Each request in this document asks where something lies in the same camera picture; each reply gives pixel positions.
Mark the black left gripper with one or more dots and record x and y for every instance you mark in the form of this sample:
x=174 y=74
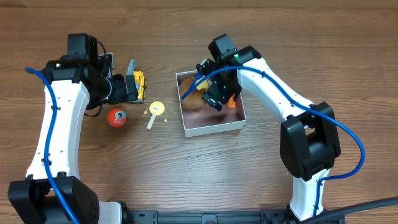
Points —
x=130 y=87

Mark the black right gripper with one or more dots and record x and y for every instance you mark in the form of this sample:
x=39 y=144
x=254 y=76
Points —
x=214 y=98

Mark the white duck plush toy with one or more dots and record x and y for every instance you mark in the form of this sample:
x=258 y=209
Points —
x=203 y=84

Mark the yellow toy truck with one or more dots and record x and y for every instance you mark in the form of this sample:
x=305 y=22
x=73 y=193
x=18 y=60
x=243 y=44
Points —
x=141 y=82

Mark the brown plush toy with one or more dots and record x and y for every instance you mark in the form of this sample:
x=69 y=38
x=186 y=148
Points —
x=194 y=101

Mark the white cardboard box pink inside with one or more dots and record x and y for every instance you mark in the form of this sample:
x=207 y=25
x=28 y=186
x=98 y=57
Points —
x=207 y=120

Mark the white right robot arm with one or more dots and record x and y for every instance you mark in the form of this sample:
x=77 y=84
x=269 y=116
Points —
x=309 y=144

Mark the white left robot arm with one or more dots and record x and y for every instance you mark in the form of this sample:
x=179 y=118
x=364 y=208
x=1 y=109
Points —
x=79 y=81

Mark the wooden pellet drum toy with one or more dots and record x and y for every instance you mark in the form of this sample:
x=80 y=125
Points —
x=156 y=109

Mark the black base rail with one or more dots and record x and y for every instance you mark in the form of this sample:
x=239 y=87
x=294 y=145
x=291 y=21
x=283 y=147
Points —
x=274 y=216

